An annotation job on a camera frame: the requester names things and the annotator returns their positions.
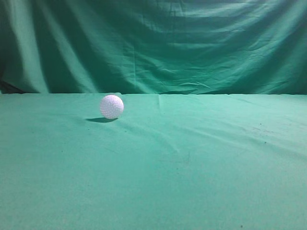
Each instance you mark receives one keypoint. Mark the white dimpled golf ball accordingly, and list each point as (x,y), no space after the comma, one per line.
(111,107)

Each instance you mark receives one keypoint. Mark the green backdrop cloth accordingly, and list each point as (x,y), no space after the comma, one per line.
(153,46)

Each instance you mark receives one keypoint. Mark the green table cloth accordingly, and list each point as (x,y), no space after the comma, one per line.
(170,162)

